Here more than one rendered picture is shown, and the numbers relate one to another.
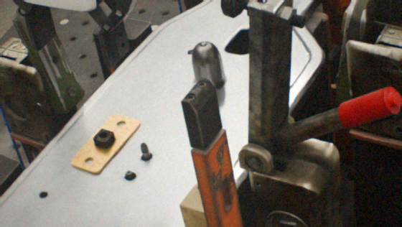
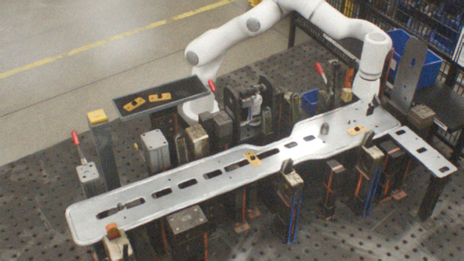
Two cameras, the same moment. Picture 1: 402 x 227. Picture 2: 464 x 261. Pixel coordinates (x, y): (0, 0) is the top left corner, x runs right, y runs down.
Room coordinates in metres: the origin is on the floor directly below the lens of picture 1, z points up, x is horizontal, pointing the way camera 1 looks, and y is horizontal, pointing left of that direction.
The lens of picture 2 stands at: (2.26, 0.25, 2.31)
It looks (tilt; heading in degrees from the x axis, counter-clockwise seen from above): 41 degrees down; 205
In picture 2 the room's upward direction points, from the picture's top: straight up
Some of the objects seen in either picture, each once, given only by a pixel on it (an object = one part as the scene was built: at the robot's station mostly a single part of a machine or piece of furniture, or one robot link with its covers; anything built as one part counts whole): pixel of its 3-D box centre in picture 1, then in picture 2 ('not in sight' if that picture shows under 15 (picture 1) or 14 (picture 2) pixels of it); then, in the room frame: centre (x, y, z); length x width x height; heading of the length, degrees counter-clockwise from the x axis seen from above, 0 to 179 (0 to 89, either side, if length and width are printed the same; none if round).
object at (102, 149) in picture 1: (104, 139); (357, 129); (0.68, 0.10, 1.01); 0.08 x 0.04 x 0.01; 142
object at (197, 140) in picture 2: not in sight; (198, 167); (1.05, -0.45, 0.89); 0.13 x 0.11 x 0.38; 52
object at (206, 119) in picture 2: not in sight; (206, 151); (0.97, -0.45, 0.90); 0.05 x 0.05 x 0.40; 52
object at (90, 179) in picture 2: not in sight; (96, 204); (1.39, -0.72, 0.88); 0.11 x 0.10 x 0.36; 52
